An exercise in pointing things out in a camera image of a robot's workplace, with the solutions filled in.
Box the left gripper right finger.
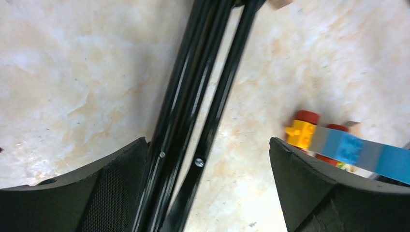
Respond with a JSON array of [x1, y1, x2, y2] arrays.
[[269, 137, 410, 232]]

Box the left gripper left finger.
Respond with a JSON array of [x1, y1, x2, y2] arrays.
[[0, 137, 148, 232]]

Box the black music stand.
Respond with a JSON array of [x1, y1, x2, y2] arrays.
[[132, 0, 264, 232]]

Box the toy block car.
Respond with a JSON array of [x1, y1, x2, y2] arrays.
[[284, 110, 410, 187]]

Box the wooden block near owl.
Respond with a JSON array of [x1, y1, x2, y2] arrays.
[[342, 121, 361, 129]]

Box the wooden cylinder block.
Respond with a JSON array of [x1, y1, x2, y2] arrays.
[[268, 0, 293, 10]]

